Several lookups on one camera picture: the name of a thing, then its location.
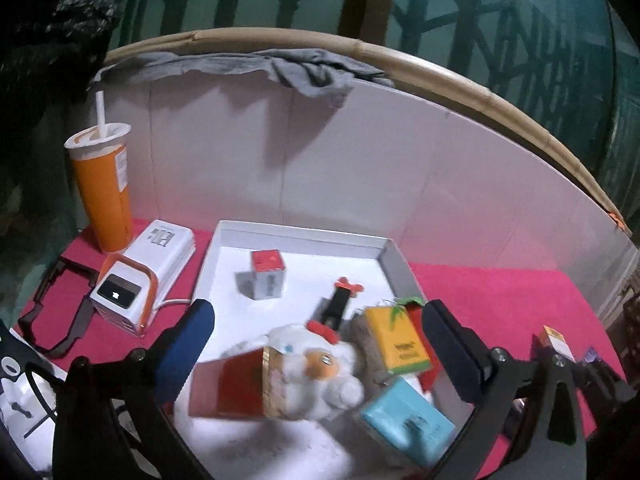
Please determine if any black plastic bag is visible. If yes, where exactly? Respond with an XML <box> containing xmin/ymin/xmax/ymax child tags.
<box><xmin>0</xmin><ymin>0</ymin><xmax>121</xmax><ymax>126</ymax></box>

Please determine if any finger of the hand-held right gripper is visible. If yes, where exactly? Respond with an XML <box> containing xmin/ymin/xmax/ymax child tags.
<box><xmin>570</xmin><ymin>360</ymin><xmax>632</xmax><ymax>413</ymax></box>

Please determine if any pink table cloth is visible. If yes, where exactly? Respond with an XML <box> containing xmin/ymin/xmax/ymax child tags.
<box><xmin>15</xmin><ymin>215</ymin><xmax>628</xmax><ymax>480</ymax></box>

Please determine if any small yellow box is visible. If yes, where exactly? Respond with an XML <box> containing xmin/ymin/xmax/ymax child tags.
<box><xmin>537</xmin><ymin>325</ymin><xmax>573</xmax><ymax>363</ymax></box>

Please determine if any white plush toy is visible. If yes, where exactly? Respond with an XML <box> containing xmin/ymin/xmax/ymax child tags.
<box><xmin>227</xmin><ymin>320</ymin><xmax>366</xmax><ymax>421</ymax></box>

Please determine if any light blue box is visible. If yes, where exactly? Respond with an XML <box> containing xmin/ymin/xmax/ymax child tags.
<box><xmin>359</xmin><ymin>377</ymin><xmax>457</xmax><ymax>468</ymax></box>

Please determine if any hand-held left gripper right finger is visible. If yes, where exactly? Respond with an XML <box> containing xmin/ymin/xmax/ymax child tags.
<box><xmin>421</xmin><ymin>299</ymin><xmax>586</xmax><ymax>480</ymax></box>

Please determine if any black white cat print pad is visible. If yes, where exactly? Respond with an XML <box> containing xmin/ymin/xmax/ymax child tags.
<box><xmin>0</xmin><ymin>320</ymin><xmax>66</xmax><ymax>461</ymax></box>

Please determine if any grey cloth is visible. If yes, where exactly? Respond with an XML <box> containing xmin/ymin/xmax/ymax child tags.
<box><xmin>95</xmin><ymin>47</ymin><xmax>396</xmax><ymax>98</ymax></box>

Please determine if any white orange charging station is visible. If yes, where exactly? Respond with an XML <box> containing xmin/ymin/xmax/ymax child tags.
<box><xmin>89</xmin><ymin>219</ymin><xmax>196</xmax><ymax>337</ymax></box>

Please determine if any small white box red top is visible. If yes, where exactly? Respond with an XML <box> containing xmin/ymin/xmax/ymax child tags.
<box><xmin>236</xmin><ymin>249</ymin><xmax>287</xmax><ymax>301</ymax></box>

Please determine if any green lattice window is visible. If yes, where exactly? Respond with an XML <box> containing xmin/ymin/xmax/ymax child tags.
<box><xmin>45</xmin><ymin>0</ymin><xmax>640</xmax><ymax>241</ymax></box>

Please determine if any black plastic bracket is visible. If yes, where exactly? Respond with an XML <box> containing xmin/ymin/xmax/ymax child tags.
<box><xmin>17</xmin><ymin>257</ymin><xmax>98</xmax><ymax>358</ymax></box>

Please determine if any red packet green leaf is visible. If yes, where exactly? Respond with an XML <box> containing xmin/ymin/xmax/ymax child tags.
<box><xmin>395</xmin><ymin>296</ymin><xmax>442</xmax><ymax>393</ymax></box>

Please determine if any white shallow cardboard box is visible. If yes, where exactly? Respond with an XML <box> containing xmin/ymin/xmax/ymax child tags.
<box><xmin>170</xmin><ymin>219</ymin><xmax>481</xmax><ymax>480</ymax></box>

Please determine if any bamboo chair rim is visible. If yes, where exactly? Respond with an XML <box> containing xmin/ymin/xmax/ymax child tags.
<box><xmin>102</xmin><ymin>27</ymin><xmax>633</xmax><ymax>236</ymax></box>

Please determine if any red box gold edge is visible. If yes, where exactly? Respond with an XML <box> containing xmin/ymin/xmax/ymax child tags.
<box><xmin>187</xmin><ymin>345</ymin><xmax>291</xmax><ymax>418</ymax></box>

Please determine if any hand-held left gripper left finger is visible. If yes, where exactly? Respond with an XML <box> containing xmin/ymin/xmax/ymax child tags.
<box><xmin>52</xmin><ymin>298</ymin><xmax>217</xmax><ymax>480</ymax></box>

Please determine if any black cable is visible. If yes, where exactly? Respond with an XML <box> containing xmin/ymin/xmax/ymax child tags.
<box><xmin>22</xmin><ymin>359</ymin><xmax>63</xmax><ymax>438</ymax></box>

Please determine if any white backing board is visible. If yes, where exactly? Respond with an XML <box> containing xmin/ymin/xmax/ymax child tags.
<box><xmin>87</xmin><ymin>67</ymin><xmax>640</xmax><ymax>326</ymax></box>

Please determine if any orange drink cup with straw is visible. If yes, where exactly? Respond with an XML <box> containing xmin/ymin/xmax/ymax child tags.
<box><xmin>64</xmin><ymin>91</ymin><xmax>133</xmax><ymax>255</ymax></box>

